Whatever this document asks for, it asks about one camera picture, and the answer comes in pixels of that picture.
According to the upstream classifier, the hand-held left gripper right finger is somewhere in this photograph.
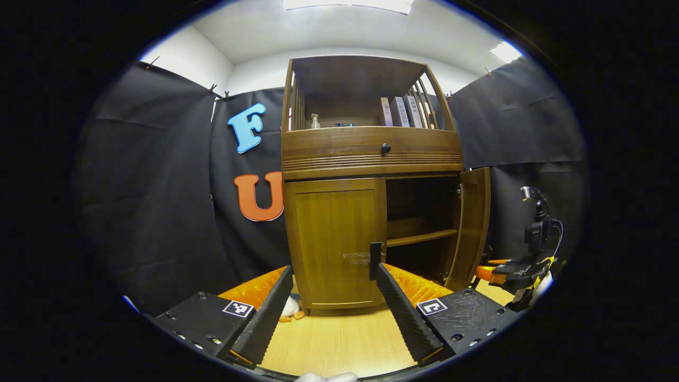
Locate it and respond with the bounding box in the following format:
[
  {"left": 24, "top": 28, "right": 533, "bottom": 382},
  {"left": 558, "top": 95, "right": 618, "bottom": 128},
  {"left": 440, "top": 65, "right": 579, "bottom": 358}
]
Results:
[{"left": 376, "top": 262, "right": 520, "bottom": 368}]

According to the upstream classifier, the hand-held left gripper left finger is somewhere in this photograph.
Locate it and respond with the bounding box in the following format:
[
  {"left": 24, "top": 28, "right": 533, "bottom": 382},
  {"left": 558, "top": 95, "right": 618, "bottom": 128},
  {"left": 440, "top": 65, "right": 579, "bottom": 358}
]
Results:
[{"left": 151, "top": 265, "right": 294, "bottom": 369}]

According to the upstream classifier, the wooden shoe cabinet door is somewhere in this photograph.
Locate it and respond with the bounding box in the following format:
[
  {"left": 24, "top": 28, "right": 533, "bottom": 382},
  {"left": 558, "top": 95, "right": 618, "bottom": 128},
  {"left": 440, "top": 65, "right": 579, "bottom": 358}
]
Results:
[
  {"left": 284, "top": 178, "right": 388, "bottom": 311},
  {"left": 445, "top": 167, "right": 492, "bottom": 291}
]

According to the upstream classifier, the wooden double-door shoe cabinet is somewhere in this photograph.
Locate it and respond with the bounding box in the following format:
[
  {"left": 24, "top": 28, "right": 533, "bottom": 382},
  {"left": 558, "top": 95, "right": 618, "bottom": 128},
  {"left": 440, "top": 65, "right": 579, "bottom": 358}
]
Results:
[{"left": 280, "top": 55, "right": 492, "bottom": 317}]

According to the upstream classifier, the wooden inner cabinet shelf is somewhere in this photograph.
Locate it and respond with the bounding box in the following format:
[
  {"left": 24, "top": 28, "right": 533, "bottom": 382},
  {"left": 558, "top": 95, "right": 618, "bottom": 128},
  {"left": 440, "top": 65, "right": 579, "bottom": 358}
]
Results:
[{"left": 386, "top": 228, "right": 459, "bottom": 248}]

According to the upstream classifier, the penguin plush toy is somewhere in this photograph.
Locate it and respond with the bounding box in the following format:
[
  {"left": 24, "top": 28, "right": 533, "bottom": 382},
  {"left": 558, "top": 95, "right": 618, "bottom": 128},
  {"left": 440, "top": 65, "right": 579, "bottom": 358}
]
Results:
[{"left": 280, "top": 296, "right": 307, "bottom": 323}]

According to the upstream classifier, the black backdrop cloth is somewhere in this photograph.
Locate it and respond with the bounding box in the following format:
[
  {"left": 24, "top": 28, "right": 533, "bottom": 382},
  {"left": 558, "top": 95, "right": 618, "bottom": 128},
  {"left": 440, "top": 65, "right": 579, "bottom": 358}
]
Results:
[{"left": 72, "top": 56, "right": 587, "bottom": 316}]

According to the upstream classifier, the ceiling light panel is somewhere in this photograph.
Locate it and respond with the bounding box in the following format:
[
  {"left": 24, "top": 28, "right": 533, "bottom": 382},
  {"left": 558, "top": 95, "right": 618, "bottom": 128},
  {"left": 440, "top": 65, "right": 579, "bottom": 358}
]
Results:
[{"left": 489, "top": 41, "right": 523, "bottom": 64}]

